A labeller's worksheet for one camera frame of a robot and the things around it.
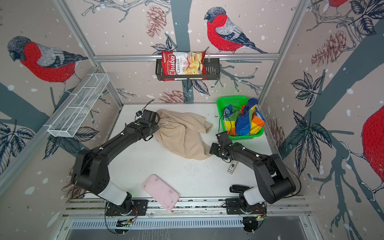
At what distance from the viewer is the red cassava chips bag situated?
87 cm

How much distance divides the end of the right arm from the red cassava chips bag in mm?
410

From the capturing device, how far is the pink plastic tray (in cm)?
75

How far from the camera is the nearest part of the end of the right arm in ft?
2.19

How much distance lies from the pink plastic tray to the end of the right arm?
0.99 ft

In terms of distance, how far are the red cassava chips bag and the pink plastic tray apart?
0.62 m
